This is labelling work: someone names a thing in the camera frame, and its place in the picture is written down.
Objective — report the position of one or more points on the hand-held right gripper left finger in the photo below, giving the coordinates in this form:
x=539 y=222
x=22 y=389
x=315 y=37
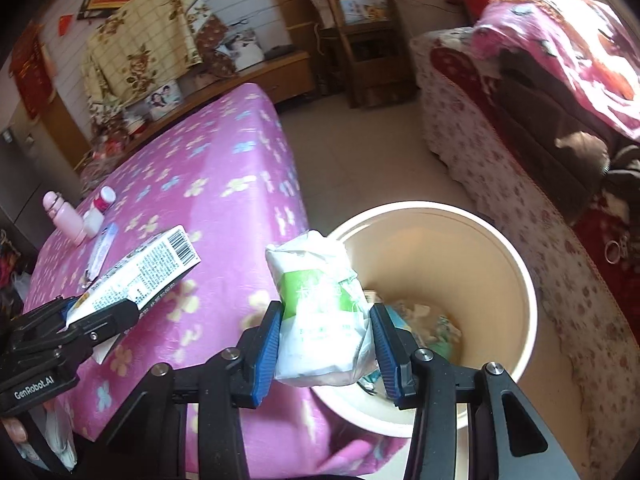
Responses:
x=265 y=360

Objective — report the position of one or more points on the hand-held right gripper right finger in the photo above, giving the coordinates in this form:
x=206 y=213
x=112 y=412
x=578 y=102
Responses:
x=389 y=360

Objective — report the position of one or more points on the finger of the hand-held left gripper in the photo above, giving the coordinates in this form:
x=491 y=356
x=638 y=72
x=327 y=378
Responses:
x=45 y=315
x=102 y=322

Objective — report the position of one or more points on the brown paper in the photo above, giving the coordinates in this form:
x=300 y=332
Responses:
x=419 y=310

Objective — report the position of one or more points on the white plastic packet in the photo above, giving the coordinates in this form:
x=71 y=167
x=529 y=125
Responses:
x=320 y=320

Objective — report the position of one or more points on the white green drink carton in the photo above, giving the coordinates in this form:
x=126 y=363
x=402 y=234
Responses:
x=145 y=265

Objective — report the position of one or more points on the cream round trash bin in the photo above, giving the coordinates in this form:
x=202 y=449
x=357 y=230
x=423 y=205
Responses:
x=475 y=270

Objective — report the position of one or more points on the person's left hand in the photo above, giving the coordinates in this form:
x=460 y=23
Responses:
x=12 y=430

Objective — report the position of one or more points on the white squeeze tube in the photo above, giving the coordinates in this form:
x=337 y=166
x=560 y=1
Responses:
x=102 y=250

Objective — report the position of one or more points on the pink water bottle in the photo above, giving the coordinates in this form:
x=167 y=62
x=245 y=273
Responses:
x=67 y=220

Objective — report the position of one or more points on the small white bottle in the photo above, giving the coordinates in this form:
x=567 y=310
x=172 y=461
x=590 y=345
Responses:
x=92 y=222

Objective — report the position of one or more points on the white pill bottle pink cap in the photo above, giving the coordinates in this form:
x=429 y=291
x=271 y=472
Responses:
x=103 y=199

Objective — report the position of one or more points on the pink floral blanket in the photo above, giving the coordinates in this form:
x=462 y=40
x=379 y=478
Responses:
x=215 y=170

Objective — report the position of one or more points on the floral covered sofa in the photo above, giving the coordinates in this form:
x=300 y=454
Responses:
x=475 y=150

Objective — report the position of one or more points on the framed couple photo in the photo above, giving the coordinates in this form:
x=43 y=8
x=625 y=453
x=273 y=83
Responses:
x=162 y=100

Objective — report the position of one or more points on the dark wooden chair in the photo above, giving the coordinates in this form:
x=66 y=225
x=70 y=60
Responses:
x=380 y=75

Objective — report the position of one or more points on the wooden low cabinet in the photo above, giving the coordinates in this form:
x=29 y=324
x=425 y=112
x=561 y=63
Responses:
x=280 y=75

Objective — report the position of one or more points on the brown jacket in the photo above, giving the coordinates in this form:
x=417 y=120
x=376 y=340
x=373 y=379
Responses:
x=540 y=115

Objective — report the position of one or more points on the yellow floral hanging cloth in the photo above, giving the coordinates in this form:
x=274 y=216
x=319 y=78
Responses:
x=145 y=25

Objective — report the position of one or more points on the unframed leaning photo print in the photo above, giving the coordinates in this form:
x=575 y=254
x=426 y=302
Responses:
x=240 y=50

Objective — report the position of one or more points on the small black device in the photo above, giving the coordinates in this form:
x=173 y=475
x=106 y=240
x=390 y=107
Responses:
x=279 y=51

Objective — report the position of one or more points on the pink printed quilt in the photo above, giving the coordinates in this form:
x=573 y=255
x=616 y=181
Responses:
x=550 y=35

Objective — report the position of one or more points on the red wall scroll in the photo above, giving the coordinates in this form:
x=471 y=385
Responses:
x=32 y=70

